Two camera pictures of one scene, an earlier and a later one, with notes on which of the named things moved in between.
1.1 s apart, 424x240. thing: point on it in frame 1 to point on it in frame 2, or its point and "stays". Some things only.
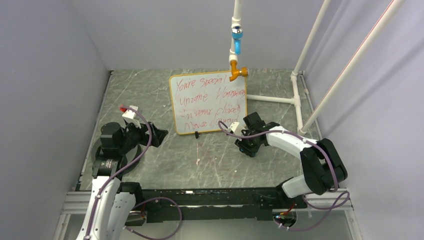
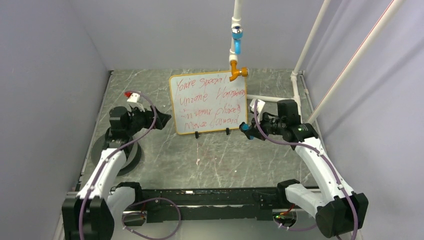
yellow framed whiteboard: [199, 101] stays
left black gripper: [157, 134] to [148, 115]
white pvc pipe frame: [297, 76] stays
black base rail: [164, 205] stays
